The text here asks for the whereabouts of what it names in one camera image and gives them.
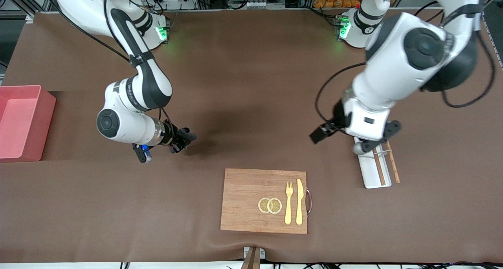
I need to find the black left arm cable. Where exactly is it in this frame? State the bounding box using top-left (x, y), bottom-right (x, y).
top-left (315, 0), bottom-right (497, 124)

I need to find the bamboo cutting board metal handle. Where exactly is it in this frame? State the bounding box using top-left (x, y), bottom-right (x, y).
top-left (220, 168), bottom-right (313, 234)

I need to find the white rectangular tray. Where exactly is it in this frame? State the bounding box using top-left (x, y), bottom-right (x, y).
top-left (354, 137), bottom-right (393, 189)

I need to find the yellow plastic knife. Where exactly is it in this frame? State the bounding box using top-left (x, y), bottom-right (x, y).
top-left (296, 178), bottom-right (304, 225)

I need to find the metal table edge bracket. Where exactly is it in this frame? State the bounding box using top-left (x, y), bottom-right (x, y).
top-left (243, 247), bottom-right (266, 260)

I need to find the pink plastic bin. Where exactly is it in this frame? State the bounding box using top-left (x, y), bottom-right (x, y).
top-left (0, 85), bottom-right (57, 162)

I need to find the aluminium frame profile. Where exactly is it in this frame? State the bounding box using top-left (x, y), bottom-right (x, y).
top-left (4, 0), bottom-right (55, 23)

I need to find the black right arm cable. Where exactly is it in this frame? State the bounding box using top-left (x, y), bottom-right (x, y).
top-left (41, 0), bottom-right (177, 125)

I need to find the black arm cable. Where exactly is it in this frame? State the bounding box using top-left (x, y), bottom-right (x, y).
top-left (41, 0), bottom-right (177, 125)
top-left (315, 0), bottom-right (497, 124)

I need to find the yellow plastic fork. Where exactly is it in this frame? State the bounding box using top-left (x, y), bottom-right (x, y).
top-left (285, 182), bottom-right (294, 225)

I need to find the brown angled post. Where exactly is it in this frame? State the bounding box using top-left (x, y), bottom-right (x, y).
top-left (240, 247), bottom-right (261, 269)

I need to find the white terminal block row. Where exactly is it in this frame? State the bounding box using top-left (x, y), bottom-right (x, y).
top-left (228, 0), bottom-right (286, 9)

